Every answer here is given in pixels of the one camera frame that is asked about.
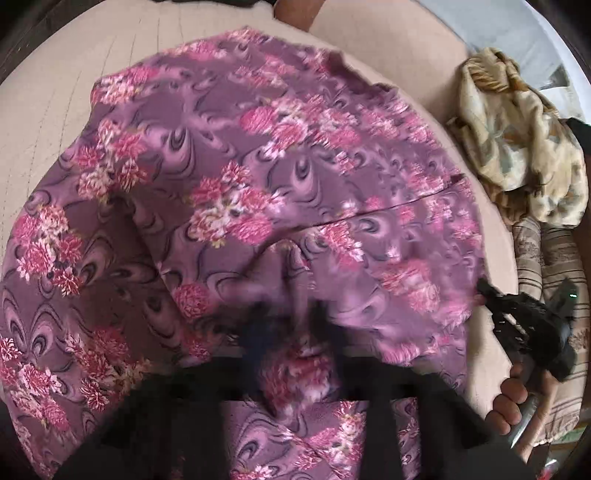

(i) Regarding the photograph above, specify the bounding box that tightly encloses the purple floral garment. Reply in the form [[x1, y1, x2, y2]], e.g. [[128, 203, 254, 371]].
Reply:
[[0, 27, 486, 480]]

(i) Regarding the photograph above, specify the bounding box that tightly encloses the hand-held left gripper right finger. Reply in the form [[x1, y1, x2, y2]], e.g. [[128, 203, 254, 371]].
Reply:
[[307, 298, 357, 400]]

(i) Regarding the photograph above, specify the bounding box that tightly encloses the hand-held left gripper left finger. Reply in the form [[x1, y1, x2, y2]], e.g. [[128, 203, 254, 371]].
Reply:
[[229, 299, 280, 403]]

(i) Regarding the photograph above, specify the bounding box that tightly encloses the light blue sheet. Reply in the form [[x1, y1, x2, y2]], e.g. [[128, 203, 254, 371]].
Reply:
[[418, 0, 580, 121]]

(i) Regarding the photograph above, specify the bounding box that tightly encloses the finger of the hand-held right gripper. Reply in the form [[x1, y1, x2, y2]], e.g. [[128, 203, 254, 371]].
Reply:
[[491, 316, 532, 355], [476, 278, 519, 319]]

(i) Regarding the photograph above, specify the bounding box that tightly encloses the brown striped cushion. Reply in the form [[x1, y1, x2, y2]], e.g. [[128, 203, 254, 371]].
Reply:
[[512, 216, 591, 446]]

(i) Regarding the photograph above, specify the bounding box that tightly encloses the cream floral crumpled cloth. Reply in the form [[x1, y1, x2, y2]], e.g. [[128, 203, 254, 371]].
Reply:
[[445, 46, 590, 228]]

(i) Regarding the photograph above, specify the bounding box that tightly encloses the person's right hand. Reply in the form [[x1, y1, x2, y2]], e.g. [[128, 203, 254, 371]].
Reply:
[[485, 364, 557, 457]]

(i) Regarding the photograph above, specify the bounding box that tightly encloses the brown pillow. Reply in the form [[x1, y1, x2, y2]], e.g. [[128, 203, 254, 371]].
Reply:
[[274, 0, 325, 34]]

